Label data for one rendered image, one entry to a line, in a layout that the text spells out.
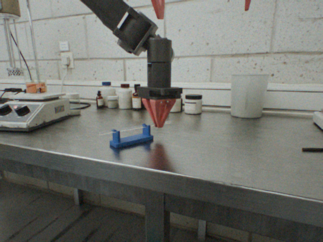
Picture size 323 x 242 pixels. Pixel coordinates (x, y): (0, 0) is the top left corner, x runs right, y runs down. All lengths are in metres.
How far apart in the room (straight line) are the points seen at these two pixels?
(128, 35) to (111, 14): 0.05
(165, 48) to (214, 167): 0.27
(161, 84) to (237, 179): 0.26
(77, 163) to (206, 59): 0.73
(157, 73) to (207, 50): 0.53
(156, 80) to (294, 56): 0.64
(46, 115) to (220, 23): 0.75
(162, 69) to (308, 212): 0.36
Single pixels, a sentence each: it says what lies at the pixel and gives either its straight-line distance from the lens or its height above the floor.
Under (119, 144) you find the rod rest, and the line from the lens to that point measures 0.45.
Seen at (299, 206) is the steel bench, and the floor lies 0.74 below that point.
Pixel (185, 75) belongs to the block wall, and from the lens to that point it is 1.00.
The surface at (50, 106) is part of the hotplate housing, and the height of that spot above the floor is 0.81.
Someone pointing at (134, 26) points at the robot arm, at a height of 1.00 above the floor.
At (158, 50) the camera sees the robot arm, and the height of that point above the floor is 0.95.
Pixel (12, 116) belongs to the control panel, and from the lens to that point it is 0.70.
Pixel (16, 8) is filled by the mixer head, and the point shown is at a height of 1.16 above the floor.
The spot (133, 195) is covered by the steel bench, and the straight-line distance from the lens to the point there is 0.44.
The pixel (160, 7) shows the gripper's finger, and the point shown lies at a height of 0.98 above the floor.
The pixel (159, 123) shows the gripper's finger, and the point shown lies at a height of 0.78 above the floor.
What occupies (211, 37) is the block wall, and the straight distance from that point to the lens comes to 0.99.
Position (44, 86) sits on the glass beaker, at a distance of 0.78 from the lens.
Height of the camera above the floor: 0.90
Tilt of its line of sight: 14 degrees down
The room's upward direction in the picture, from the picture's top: straight up
